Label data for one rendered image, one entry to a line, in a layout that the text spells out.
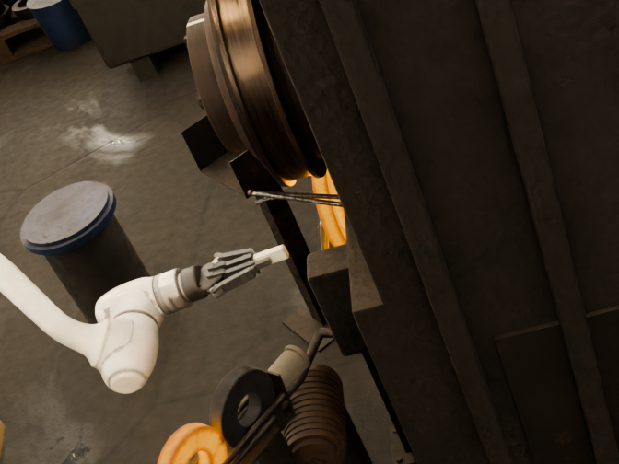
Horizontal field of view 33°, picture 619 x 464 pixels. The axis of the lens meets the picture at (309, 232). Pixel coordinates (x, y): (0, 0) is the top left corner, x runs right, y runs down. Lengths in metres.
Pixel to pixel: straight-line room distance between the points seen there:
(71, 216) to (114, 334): 1.17
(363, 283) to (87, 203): 1.61
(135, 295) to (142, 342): 0.13
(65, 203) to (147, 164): 0.90
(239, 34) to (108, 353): 0.71
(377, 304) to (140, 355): 0.56
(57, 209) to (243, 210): 0.70
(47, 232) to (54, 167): 1.27
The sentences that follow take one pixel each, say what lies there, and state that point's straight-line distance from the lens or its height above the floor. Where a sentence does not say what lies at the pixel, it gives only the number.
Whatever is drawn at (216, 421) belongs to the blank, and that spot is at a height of 0.75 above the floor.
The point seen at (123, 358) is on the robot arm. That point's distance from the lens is 2.12.
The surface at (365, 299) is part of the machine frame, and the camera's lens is 1.81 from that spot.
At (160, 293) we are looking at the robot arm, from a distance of 2.23.
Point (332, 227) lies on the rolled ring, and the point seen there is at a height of 0.76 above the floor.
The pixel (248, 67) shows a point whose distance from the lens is 1.83.
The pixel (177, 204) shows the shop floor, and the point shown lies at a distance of 3.87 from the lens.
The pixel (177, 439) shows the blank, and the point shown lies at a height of 0.80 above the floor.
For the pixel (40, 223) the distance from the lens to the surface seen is 3.33.
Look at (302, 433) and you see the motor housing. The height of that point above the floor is 0.53.
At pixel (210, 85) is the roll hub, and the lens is 1.94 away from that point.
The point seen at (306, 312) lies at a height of 0.01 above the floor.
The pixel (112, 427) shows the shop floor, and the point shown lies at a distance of 3.17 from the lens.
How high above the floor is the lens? 2.07
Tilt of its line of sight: 37 degrees down
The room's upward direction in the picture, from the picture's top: 24 degrees counter-clockwise
